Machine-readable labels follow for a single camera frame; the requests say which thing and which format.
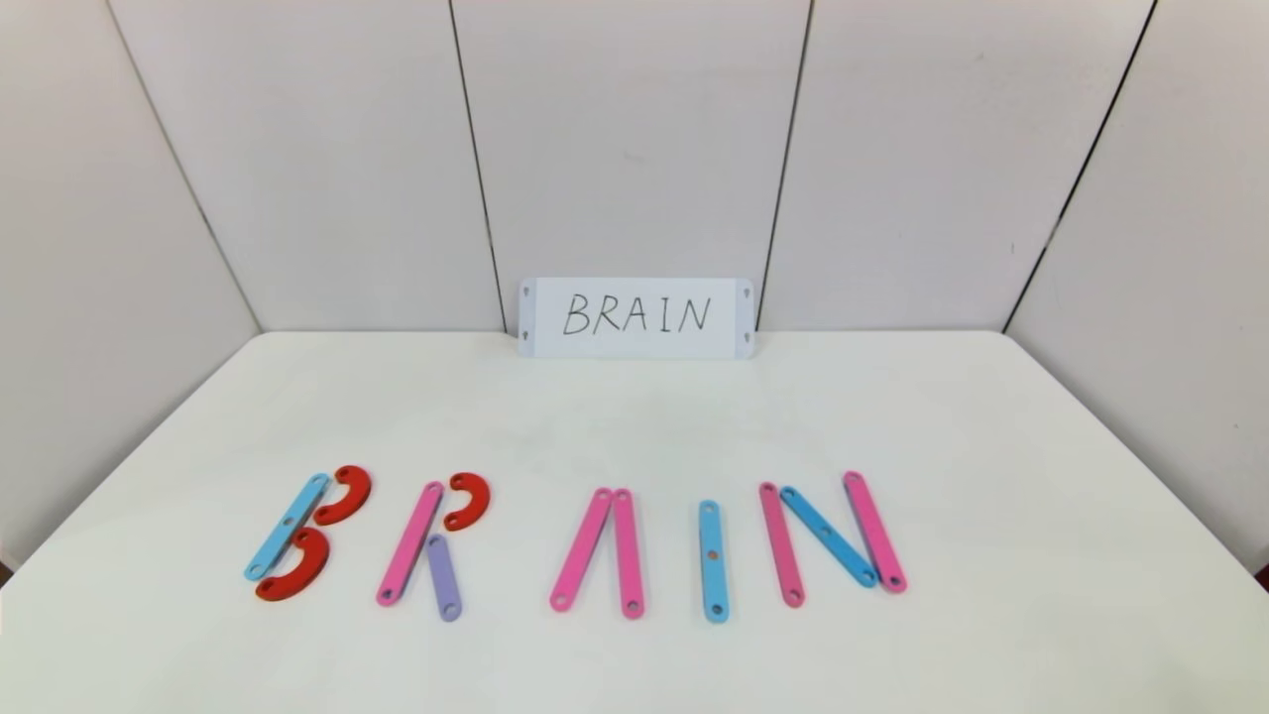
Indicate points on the long blue bar orange underside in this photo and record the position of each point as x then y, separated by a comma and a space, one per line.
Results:
714, 575

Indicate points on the short purple bar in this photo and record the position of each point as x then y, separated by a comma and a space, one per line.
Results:
444, 580

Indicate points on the white BRAIN sign board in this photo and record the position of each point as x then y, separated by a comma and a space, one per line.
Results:
734, 319

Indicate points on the large red C piece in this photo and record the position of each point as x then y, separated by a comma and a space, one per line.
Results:
352, 496
305, 573

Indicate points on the short pink bar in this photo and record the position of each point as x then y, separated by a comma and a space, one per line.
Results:
874, 534
781, 545

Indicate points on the small red C piece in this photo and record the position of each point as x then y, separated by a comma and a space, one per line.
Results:
478, 499

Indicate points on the long pink bar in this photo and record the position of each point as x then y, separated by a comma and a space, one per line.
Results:
628, 555
581, 550
408, 545

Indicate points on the short blue bar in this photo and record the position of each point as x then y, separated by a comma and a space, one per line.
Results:
828, 535

